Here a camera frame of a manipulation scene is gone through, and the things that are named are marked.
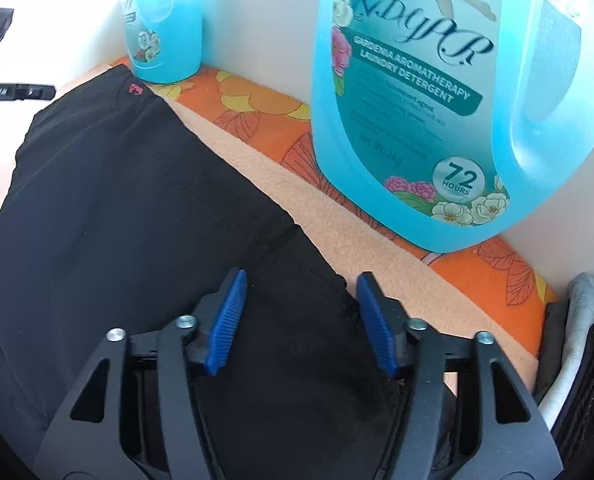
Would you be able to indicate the folded dark clothes stack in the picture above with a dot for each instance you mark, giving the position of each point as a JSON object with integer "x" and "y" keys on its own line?
{"x": 564, "y": 389}

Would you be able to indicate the large blue detergent bottle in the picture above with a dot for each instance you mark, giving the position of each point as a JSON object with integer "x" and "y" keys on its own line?
{"x": 507, "y": 84}

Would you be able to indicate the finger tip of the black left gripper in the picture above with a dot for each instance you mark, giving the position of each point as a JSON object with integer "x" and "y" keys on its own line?
{"x": 21, "y": 92}

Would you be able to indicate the black pants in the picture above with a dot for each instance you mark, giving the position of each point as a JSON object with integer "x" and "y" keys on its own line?
{"x": 300, "y": 397}

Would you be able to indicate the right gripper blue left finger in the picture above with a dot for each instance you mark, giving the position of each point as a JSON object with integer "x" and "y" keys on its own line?
{"x": 193, "y": 346}

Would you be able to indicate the orange floral bed sheet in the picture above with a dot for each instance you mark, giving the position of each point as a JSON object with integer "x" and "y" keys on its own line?
{"x": 491, "y": 273}

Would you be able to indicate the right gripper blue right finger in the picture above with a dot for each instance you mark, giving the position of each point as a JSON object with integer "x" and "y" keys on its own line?
{"x": 412, "y": 354}

